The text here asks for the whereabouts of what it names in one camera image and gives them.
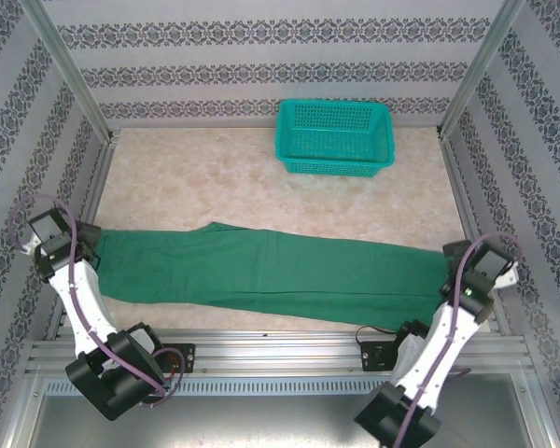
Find green long pants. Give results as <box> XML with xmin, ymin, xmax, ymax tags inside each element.
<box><xmin>92</xmin><ymin>220</ymin><xmax>452</xmax><ymax>328</ymax></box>

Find teal plastic basket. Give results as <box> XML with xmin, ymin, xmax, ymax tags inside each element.
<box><xmin>273</xmin><ymin>98</ymin><xmax>398</xmax><ymax>179</ymax></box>

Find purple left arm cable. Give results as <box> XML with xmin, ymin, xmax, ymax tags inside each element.
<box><xmin>7</xmin><ymin>192</ymin><xmax>179</xmax><ymax>408</ymax></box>

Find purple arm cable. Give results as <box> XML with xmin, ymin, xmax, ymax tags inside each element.
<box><xmin>394</xmin><ymin>232</ymin><xmax>523</xmax><ymax>448</ymax></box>
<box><xmin>7</xmin><ymin>192</ymin><xmax>179</xmax><ymax>408</ymax></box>

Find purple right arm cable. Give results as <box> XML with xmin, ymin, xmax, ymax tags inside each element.
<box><xmin>394</xmin><ymin>232</ymin><xmax>523</xmax><ymax>448</ymax></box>

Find thin black cable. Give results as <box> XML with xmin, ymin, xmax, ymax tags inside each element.
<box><xmin>356</xmin><ymin>325</ymin><xmax>399</xmax><ymax>344</ymax></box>

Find aluminium frame post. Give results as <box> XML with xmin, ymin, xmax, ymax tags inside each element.
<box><xmin>437</xmin><ymin>0</ymin><xmax>529</xmax><ymax>137</ymax></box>
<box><xmin>21</xmin><ymin>0</ymin><xmax>114</xmax><ymax>142</ymax></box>

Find aluminium front rail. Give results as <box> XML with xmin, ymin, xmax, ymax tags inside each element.
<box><xmin>26</xmin><ymin>328</ymin><xmax>539</xmax><ymax>375</ymax></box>

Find slotted grey cable duct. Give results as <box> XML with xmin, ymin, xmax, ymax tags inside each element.
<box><xmin>43</xmin><ymin>372</ymin><xmax>511</xmax><ymax>396</ymax></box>

